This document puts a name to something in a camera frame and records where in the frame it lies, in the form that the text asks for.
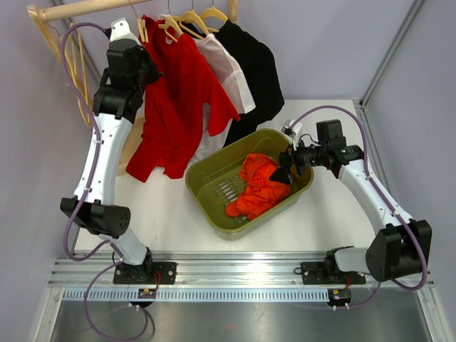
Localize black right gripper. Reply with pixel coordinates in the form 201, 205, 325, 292
270, 134, 328, 185

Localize orange t shirt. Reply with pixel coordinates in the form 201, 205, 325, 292
225, 153, 291, 220

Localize red t shirt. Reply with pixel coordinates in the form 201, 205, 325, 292
157, 34, 239, 139
126, 16, 209, 182

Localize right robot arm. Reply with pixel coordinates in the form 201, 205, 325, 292
270, 120, 432, 282

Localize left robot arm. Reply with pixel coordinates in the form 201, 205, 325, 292
60, 39, 161, 284

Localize white t shirt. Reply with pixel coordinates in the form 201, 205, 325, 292
158, 13, 257, 163

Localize yellow hanger of white shirt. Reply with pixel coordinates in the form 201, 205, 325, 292
177, 0, 209, 40

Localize yellow hanger of black shirt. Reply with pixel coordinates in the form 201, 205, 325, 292
199, 0, 229, 24

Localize black t shirt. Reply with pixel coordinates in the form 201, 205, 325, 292
195, 21, 284, 152

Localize olive green plastic basket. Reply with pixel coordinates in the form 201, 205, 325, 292
185, 129, 314, 241

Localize wooden clothes rack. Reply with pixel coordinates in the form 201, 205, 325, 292
27, 1, 239, 176

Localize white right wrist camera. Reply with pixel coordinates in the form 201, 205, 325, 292
281, 120, 302, 150

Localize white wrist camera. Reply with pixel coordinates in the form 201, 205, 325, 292
281, 120, 302, 150
109, 17, 141, 45

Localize aluminium frame post left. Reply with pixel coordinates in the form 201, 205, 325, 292
49, 0, 117, 111

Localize aluminium frame post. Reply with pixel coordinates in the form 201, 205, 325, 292
359, 0, 427, 110
49, 0, 117, 111

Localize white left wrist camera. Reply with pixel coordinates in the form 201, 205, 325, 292
109, 17, 141, 45

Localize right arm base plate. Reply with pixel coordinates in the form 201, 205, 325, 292
293, 261, 366, 285

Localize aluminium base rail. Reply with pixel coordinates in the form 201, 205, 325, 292
48, 251, 437, 289

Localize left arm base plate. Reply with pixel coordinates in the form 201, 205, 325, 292
113, 262, 177, 285

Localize aluminium frame post right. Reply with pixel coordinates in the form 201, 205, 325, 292
359, 0, 427, 110

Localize white slotted cable duct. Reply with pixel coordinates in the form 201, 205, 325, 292
63, 287, 329, 303

